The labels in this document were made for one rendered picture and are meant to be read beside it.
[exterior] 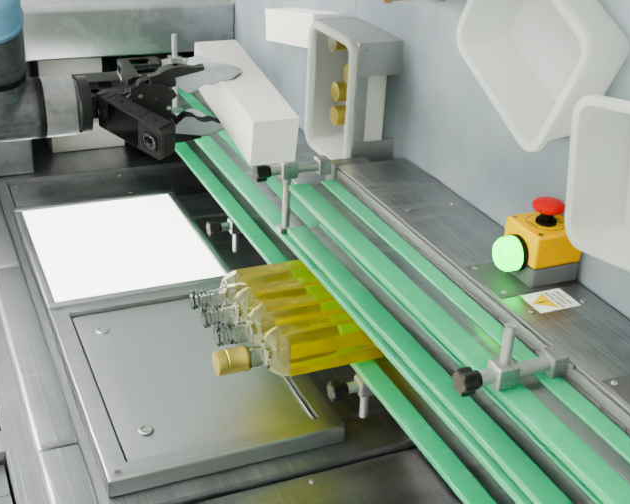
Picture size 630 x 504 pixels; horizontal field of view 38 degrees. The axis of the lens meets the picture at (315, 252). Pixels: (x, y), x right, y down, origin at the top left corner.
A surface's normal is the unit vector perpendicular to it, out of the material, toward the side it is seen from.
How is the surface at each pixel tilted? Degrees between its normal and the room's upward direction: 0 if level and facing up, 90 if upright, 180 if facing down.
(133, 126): 31
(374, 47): 90
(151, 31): 90
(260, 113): 90
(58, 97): 90
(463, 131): 0
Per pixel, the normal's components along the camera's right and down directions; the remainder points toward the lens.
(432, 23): -0.91, 0.14
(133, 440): 0.05, -0.89
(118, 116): -0.59, 0.45
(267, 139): 0.39, 0.57
